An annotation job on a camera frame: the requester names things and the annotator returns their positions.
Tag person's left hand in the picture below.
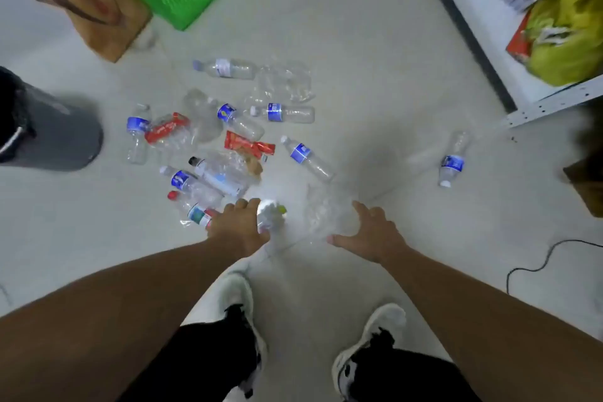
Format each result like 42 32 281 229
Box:
206 198 272 256

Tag person's right hand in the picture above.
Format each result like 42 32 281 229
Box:
326 200 411 266

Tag green-capped clear bottle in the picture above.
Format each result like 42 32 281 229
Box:
256 198 288 236

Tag red cap plastic bottle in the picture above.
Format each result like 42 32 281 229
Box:
167 189 220 228

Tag black cap plastic bottle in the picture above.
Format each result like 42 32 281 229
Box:
188 155 251 200

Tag red snack wrapper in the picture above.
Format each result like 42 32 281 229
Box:
224 130 276 163

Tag crushed red label plastic bottle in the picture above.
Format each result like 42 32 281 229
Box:
143 112 198 151

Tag white label plastic bottle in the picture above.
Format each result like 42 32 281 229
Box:
192 57 259 81

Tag black trash bin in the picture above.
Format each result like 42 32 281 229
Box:
0 66 104 173

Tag person's left forearm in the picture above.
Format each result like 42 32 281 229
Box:
0 236 258 402

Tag person's right forearm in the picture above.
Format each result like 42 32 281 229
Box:
381 246 603 402

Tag person's left white shoe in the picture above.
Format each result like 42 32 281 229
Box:
214 271 268 400

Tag person's white shoe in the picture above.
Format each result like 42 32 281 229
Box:
214 271 268 400
331 302 408 400

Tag person's right white shoe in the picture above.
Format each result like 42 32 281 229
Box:
331 302 408 400

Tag person's left leg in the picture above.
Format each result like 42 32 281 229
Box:
117 305 263 402

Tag person's leg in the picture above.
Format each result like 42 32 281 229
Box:
117 305 263 402
344 329 481 402

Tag person's right leg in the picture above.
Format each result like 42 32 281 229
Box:
344 329 481 402

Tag brown cardboard box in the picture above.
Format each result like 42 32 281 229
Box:
563 156 603 219

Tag red packet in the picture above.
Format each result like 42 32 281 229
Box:
505 13 533 63

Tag white metal shelf dark base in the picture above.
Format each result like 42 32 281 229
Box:
407 0 603 129

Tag black cable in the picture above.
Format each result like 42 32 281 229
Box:
506 239 603 296

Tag brown tote bag dark straps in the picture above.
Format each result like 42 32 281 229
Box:
0 0 154 63

